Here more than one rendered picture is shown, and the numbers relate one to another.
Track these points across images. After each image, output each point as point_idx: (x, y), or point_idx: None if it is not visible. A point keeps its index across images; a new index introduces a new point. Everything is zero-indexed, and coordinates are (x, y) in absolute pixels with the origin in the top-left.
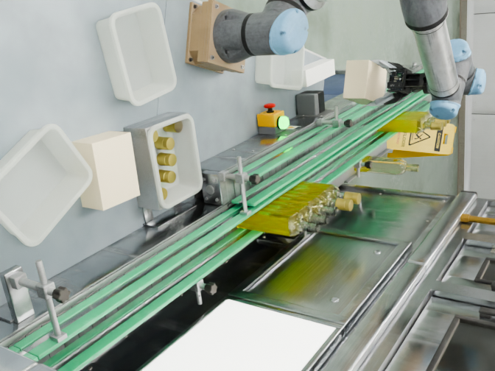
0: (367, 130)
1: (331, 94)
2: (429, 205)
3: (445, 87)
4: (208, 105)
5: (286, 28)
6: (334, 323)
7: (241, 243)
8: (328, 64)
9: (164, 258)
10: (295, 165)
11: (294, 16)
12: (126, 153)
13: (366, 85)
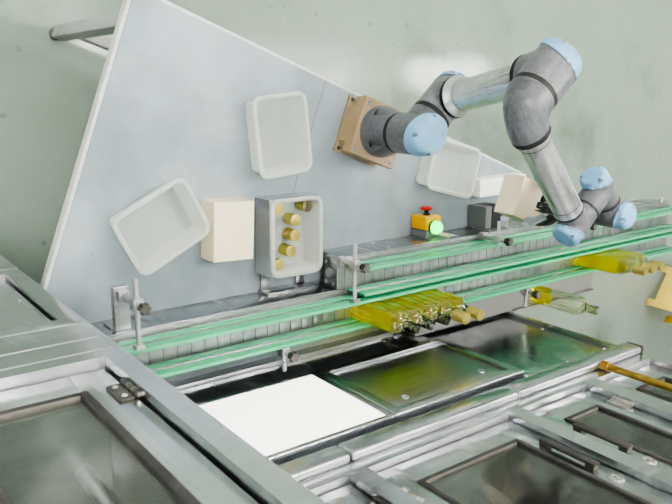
0: (544, 257)
1: None
2: (584, 349)
3: (561, 211)
4: (353, 194)
5: (418, 130)
6: (388, 411)
7: (344, 328)
8: None
9: (257, 318)
10: (436, 272)
11: (430, 120)
12: (246, 218)
13: (517, 202)
